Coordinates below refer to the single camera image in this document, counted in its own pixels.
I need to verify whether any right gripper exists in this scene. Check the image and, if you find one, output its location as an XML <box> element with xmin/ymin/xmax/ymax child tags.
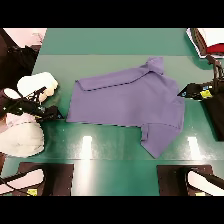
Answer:
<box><xmin>177</xmin><ymin>82</ymin><xmax>215</xmax><ymax>102</ymax></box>

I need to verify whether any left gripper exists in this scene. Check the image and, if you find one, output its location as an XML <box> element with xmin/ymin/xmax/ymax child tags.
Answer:
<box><xmin>40</xmin><ymin>105</ymin><xmax>65</xmax><ymax>122</ymax></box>

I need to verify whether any purple polo shirt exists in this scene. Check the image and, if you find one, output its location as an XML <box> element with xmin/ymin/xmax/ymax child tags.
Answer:
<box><xmin>66</xmin><ymin>56</ymin><xmax>186</xmax><ymax>160</ymax></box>

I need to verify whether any white garment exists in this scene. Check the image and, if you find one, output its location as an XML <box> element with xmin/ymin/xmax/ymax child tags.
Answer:
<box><xmin>185</xmin><ymin>28</ymin><xmax>224</xmax><ymax>60</ymax></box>
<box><xmin>16</xmin><ymin>71</ymin><xmax>60</xmax><ymax>103</ymax></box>

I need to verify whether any pale pink garment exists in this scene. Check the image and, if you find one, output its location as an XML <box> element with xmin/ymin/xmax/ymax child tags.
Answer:
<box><xmin>0</xmin><ymin>112</ymin><xmax>46</xmax><ymax>158</ymax></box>

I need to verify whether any red garment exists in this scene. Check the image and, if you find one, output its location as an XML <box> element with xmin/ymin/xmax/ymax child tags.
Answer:
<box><xmin>206</xmin><ymin>44</ymin><xmax>224</xmax><ymax>56</ymax></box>

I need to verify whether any black garment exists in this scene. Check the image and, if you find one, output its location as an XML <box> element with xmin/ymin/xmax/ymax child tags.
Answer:
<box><xmin>0</xmin><ymin>28</ymin><xmax>42</xmax><ymax>90</ymax></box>

